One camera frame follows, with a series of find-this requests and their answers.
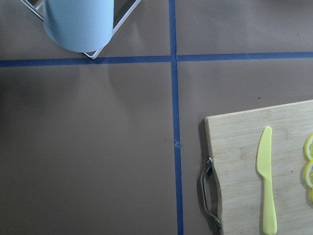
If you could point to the light blue cup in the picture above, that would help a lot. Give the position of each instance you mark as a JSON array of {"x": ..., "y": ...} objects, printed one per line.
[{"x": 79, "y": 25}]

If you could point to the lemon slice upper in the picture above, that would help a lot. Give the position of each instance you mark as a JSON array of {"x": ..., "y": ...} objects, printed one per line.
[{"x": 308, "y": 148}]

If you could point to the lemon slice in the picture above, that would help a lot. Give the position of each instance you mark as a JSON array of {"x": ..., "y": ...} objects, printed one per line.
[
  {"x": 308, "y": 174},
  {"x": 308, "y": 148}
]

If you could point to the bamboo cutting board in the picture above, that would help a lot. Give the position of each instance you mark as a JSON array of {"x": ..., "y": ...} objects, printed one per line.
[{"x": 233, "y": 143}]

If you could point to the white wire cup rack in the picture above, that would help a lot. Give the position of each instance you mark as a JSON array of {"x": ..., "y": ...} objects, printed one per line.
[{"x": 122, "y": 10}]

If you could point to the lemon slice lower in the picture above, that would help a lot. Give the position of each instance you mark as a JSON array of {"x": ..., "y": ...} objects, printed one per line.
[{"x": 308, "y": 174}]

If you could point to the yellow plastic knife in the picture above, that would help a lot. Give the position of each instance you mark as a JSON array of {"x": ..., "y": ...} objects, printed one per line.
[{"x": 264, "y": 168}]

